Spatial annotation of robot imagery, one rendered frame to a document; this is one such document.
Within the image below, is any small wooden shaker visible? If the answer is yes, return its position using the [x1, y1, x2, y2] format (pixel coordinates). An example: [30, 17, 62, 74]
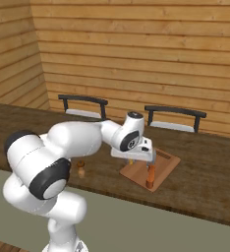
[76, 159, 87, 179]

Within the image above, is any orange-handled knife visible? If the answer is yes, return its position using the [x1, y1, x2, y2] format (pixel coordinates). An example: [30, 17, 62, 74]
[145, 149, 158, 190]

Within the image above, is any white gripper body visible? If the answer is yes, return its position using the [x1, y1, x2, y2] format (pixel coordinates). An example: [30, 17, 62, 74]
[110, 147, 157, 164]

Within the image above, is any wooden cutting board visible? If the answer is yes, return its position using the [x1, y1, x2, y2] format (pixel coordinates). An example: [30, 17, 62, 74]
[119, 147, 182, 194]

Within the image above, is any black chair with white seat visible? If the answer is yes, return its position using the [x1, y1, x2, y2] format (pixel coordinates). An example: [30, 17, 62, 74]
[144, 104, 207, 134]
[57, 94, 109, 121]

